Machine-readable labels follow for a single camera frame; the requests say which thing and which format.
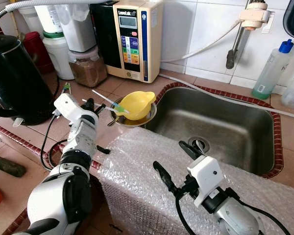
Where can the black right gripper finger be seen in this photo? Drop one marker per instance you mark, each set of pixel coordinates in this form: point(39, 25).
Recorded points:
point(165, 177)
point(192, 150)

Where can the clear straw green tip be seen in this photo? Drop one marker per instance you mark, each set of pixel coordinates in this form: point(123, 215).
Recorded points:
point(110, 101)

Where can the gold spoon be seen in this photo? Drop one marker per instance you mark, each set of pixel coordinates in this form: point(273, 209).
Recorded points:
point(112, 121)

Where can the yellow plastic bowl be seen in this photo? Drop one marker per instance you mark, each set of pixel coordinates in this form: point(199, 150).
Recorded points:
point(137, 104)

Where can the stainless steel bowl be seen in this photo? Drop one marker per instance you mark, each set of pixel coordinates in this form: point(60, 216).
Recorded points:
point(144, 121)

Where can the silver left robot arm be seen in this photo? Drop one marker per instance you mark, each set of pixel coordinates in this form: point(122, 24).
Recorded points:
point(81, 137)

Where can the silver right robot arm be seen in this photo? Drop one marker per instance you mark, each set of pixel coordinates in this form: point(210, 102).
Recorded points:
point(235, 218)

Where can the clear bubble wrap sheet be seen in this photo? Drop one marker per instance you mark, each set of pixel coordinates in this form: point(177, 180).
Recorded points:
point(142, 186)

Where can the green white clip tool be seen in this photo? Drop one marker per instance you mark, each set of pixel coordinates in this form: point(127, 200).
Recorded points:
point(66, 88)

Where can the jar of brown powder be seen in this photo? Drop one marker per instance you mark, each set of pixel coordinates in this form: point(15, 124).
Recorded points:
point(88, 71)

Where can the black tape strip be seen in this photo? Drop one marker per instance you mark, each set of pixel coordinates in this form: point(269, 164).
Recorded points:
point(103, 150)

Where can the red container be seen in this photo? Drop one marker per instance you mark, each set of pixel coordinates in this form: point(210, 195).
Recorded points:
point(35, 51)

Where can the beige water ionizer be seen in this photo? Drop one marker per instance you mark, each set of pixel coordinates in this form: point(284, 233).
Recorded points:
point(137, 44)

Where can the black electric kettle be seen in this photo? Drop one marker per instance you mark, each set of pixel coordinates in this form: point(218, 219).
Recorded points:
point(17, 83)

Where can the white labelled cartridge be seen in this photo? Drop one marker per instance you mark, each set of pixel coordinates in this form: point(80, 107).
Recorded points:
point(49, 19)

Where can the clear plastic cup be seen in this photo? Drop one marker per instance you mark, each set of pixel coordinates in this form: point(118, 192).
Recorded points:
point(293, 95)

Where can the dark green oblong object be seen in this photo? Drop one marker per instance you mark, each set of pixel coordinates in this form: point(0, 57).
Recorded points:
point(7, 166)

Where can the clear bottle blue cap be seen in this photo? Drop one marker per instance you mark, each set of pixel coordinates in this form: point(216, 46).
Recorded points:
point(270, 73)

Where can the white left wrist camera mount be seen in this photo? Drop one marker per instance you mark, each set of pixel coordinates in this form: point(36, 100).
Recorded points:
point(68, 105)

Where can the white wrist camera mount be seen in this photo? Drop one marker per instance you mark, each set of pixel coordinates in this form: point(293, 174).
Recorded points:
point(206, 176)
point(68, 105)

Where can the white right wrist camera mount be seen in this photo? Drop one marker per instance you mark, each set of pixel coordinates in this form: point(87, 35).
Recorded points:
point(206, 176)

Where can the beige wall tap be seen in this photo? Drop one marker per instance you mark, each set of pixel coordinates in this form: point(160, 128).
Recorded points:
point(255, 17)

